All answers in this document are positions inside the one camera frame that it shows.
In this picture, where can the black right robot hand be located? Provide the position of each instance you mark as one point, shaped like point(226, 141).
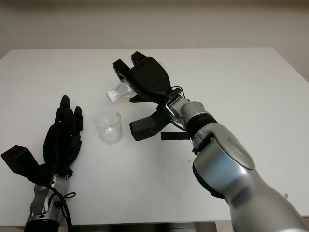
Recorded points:
point(149, 77)

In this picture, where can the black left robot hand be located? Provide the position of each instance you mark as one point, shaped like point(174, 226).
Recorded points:
point(60, 142)

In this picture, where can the clear plastic water bottle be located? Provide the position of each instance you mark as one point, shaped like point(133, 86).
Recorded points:
point(119, 91)

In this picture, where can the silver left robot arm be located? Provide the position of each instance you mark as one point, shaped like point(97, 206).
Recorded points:
point(43, 207)

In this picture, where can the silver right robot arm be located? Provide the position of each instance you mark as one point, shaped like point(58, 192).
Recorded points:
point(229, 164)

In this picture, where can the clear glass cup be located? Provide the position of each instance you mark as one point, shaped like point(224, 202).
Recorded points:
point(108, 130)

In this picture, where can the black tape strip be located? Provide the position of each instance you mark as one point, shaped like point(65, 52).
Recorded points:
point(175, 136)

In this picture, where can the dark robot body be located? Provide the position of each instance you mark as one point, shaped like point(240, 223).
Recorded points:
point(144, 226)

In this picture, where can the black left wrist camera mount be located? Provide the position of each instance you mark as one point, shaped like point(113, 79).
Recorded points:
point(19, 159)

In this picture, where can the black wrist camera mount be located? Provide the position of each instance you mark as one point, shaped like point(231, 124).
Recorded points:
point(147, 128)
point(19, 159)

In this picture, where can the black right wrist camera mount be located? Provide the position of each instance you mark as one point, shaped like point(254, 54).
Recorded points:
point(147, 128)

